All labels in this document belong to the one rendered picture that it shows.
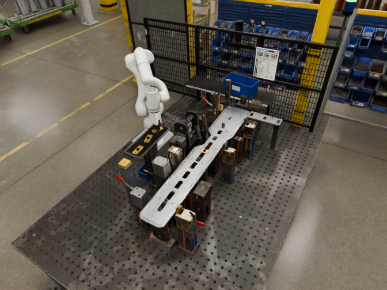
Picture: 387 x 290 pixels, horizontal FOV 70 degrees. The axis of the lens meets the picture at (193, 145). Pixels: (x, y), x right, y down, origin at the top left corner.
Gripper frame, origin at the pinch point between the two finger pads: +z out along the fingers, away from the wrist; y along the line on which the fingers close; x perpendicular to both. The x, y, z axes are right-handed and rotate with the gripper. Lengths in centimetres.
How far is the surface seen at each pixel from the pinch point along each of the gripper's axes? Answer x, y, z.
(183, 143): 12.9, 14.4, 13.0
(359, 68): 255, 19, 25
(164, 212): -30, 56, 18
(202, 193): -4, 60, 15
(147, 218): -41, 53, 18
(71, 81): 12, -365, 119
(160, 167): -15.7, 29.0, 8.9
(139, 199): -38, 41, 15
